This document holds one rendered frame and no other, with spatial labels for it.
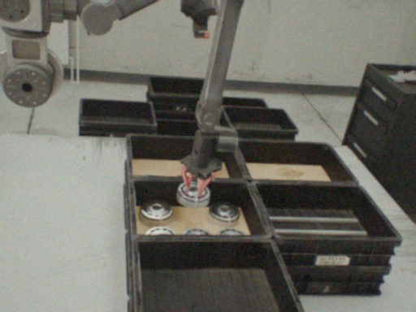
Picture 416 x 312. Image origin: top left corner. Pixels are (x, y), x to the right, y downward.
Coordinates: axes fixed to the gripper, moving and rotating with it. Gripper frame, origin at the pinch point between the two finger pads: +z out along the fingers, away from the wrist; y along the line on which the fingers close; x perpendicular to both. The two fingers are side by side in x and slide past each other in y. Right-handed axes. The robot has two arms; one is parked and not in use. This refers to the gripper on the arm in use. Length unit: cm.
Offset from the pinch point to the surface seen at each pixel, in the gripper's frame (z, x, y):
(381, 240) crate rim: -1, -22, -53
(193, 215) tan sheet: 11.2, -1.9, -0.6
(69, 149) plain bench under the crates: 26, -15, 74
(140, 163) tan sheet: 12.0, -12.8, 33.0
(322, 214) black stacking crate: 9.7, -36.7, -30.4
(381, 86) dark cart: 6, -177, 2
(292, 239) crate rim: 0.4, -2.9, -33.9
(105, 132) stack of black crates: 42, -60, 98
